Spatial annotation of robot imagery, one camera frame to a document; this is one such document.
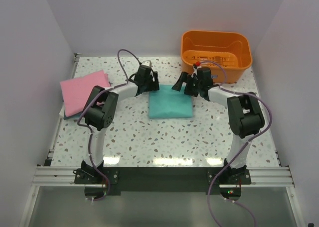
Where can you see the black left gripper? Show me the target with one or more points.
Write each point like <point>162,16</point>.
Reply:
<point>154,85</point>

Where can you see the orange plastic basket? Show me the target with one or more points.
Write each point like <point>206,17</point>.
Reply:
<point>230,50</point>

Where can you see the mint green t-shirt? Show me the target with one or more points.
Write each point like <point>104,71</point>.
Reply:
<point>167,103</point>

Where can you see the folded pink t-shirt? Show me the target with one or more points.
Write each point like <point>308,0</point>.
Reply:
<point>76,91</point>

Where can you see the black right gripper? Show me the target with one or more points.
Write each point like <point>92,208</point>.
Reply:
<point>183,78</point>

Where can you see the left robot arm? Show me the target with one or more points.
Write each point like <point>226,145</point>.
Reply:
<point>100,108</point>

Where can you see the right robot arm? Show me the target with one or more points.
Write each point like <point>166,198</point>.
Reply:
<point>245,116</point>

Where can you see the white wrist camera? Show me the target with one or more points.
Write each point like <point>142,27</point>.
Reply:
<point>196,65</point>
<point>147,63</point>

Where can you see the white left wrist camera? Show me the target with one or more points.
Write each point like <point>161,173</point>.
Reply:
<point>147,63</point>

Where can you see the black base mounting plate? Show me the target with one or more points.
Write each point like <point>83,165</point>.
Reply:
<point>113,181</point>

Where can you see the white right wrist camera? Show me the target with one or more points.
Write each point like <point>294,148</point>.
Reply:
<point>196,65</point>

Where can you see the folded dark teal t-shirt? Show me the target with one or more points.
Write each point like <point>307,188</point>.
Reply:
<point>71,117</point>

